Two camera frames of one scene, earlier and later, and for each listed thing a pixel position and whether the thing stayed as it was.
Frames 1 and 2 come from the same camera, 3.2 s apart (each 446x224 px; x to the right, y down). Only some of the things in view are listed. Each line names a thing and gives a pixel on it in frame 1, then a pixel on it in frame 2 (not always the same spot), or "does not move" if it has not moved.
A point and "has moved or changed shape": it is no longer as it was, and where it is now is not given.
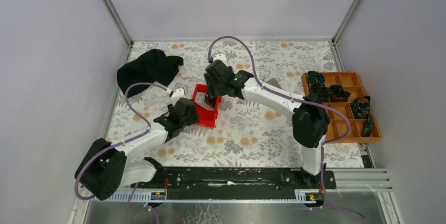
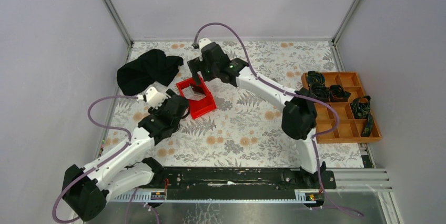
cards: [199, 99] → [193, 92]
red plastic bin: [206, 116] has moved or changed shape
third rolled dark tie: [337, 94] does not move
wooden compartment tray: [364, 125] does not move
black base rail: [190, 183] does not move
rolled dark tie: [314, 76] does not move
